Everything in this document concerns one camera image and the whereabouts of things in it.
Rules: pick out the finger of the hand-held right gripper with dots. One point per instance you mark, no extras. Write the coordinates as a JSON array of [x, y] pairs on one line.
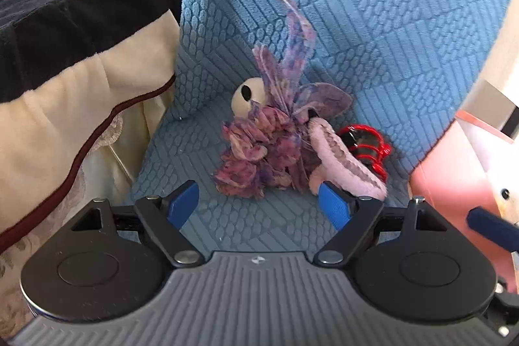
[[490, 226]]

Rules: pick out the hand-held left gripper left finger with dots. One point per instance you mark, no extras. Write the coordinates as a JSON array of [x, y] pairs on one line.
[[184, 204]]

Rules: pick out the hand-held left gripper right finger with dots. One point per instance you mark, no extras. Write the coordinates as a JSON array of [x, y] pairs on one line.
[[332, 206]]

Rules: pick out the pink striped plush toy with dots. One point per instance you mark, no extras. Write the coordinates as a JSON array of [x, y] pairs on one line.
[[344, 163]]

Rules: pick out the pink storage box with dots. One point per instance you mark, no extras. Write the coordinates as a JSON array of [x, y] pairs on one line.
[[446, 171]]

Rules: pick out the red sunglasses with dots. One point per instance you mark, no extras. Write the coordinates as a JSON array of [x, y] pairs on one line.
[[365, 143]]

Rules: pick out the purple floral cloth toy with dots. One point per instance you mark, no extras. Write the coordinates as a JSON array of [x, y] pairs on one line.
[[263, 151]]

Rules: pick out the panda plush toy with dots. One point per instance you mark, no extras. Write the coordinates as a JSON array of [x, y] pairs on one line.
[[246, 96]]

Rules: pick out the blue textured chair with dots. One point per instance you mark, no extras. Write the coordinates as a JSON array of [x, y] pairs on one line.
[[365, 5]]

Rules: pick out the patterned fleece blanket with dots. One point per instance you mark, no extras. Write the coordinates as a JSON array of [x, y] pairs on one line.
[[61, 25]]

